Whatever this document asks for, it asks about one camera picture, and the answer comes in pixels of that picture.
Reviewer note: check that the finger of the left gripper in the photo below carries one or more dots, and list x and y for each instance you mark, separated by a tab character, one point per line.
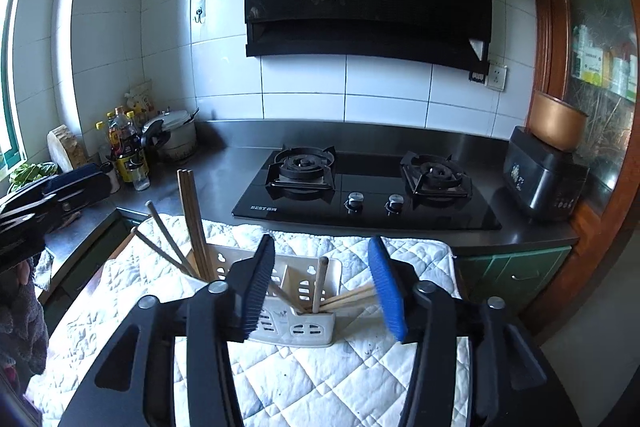
53	199
23	230

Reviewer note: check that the dark chopstick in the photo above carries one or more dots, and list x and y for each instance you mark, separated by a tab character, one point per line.
170	240
189	224
195	213

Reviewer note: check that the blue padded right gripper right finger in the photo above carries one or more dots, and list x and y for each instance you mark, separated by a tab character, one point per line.
511	383

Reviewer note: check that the sauce bottles group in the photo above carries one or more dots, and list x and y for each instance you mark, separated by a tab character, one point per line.
121	146

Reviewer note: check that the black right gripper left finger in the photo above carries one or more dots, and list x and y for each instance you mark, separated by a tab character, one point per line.
131	383

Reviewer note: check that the wooden glass cabinet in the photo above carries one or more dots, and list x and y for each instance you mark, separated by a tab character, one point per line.
588	56

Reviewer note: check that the white wall socket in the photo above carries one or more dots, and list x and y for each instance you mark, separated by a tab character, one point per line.
496	77

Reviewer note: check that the black rice cooker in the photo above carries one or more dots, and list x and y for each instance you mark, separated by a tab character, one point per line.
545	182

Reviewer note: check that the white plastic utensil holder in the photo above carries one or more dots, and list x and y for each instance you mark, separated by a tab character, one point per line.
288	322

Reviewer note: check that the white quilted cloth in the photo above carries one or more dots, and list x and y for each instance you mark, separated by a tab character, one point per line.
361	380

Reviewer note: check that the green cabinet door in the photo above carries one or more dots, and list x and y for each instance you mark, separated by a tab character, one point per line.
516	278

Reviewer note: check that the wall hook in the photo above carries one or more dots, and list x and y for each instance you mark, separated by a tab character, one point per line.
199	14

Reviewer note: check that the grey sleeved forearm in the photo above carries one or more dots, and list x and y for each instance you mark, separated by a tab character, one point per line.
24	334

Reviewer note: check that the white pressure pot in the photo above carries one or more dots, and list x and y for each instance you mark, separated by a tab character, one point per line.
171	135

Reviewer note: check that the green vegetables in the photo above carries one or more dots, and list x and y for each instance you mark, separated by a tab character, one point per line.
28	173

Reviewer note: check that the round wooden cutting board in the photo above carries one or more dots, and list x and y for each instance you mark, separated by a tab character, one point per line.
65	150

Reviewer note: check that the light wooden chopstick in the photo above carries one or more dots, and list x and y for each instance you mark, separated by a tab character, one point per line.
323	263

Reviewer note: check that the black gas stove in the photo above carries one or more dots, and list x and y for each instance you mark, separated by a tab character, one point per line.
322	186

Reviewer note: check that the copper inner pot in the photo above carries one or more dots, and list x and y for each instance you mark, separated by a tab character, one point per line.
555	122

